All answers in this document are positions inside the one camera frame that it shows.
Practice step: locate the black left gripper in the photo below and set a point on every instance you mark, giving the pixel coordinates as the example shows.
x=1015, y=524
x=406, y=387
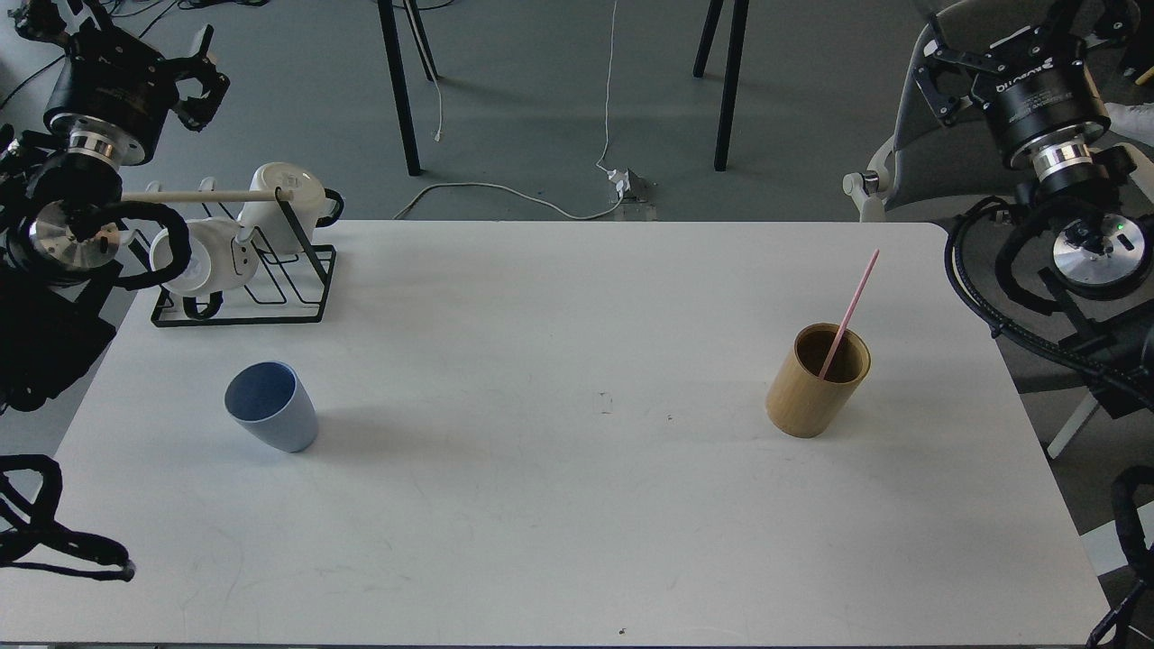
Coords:
x=109, y=77

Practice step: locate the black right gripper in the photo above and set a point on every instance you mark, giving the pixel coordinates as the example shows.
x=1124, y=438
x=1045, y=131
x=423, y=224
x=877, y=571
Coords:
x=1045, y=90

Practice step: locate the blue plastic cup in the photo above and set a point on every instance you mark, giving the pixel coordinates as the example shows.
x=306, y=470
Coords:
x=270, y=401

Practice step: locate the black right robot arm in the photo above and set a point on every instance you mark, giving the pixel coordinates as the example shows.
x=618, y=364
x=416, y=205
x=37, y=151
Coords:
x=1071, y=240

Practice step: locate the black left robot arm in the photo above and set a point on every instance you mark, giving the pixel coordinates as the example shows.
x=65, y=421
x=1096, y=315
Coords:
x=69, y=234

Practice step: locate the grey office chair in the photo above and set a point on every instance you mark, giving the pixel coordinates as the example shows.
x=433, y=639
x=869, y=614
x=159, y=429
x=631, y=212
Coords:
x=922, y=160

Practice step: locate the wooden rack rod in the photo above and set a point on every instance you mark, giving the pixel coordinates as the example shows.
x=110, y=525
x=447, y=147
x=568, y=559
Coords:
x=209, y=196

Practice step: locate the white mug lower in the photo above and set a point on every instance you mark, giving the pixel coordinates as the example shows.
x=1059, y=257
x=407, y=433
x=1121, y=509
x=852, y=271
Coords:
x=219, y=260

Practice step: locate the white mug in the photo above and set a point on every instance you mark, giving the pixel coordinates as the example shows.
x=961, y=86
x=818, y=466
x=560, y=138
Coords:
x=313, y=204
x=219, y=260

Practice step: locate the white mug upper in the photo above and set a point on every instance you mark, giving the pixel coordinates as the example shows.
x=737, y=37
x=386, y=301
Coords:
x=313, y=204

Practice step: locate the black table leg left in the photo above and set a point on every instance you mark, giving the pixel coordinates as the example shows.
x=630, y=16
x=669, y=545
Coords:
x=397, y=76

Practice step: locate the black table leg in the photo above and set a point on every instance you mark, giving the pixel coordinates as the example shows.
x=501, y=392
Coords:
x=397, y=76
x=734, y=56

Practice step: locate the black table leg right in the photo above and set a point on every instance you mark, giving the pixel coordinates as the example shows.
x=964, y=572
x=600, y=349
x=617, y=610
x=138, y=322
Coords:
x=734, y=56

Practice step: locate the bamboo cylinder holder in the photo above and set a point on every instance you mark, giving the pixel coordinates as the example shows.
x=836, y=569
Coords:
x=802, y=401

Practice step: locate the white charger plug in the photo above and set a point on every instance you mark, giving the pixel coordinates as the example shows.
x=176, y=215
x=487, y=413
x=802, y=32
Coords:
x=624, y=182

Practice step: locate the black wire dish rack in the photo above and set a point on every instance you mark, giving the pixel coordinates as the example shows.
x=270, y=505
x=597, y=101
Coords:
x=293, y=290

